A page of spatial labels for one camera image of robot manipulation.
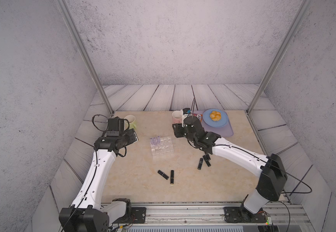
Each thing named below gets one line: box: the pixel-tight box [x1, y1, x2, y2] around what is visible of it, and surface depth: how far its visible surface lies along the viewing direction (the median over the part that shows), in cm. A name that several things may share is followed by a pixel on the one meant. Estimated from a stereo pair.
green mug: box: [124, 114, 138, 131], surface depth 104 cm
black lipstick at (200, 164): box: [197, 157, 204, 171], surface depth 93 cm
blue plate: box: [202, 108, 229, 129], surface depth 117 cm
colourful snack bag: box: [193, 113, 203, 122], surface depth 117 cm
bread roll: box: [209, 110, 222, 122], surface depth 116 cm
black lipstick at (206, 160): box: [202, 155, 211, 167], surface depth 93 cm
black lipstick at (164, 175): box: [157, 169, 170, 181], surface depth 88 cm
